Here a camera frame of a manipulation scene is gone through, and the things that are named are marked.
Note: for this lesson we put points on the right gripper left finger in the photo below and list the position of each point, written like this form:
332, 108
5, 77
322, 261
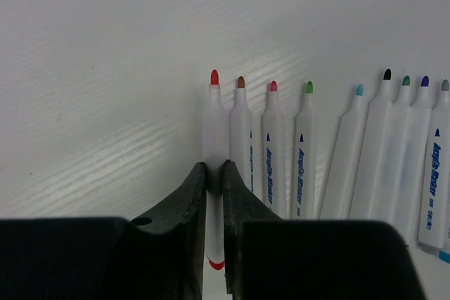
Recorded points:
157, 255

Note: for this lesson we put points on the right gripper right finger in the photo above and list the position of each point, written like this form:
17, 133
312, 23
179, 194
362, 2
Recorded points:
267, 257

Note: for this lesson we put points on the light green capped pen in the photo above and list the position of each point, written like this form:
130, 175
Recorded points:
304, 183

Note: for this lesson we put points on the maroon capped pen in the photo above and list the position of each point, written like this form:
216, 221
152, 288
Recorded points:
241, 135

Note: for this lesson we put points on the dark green pen body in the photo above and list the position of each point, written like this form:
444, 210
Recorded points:
395, 152

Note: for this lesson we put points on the pink capped pen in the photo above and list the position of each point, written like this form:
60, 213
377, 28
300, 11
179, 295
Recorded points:
273, 150

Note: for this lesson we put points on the red capped pen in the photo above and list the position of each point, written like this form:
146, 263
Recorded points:
215, 151

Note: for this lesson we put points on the grey pen body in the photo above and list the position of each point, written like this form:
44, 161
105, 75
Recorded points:
436, 177

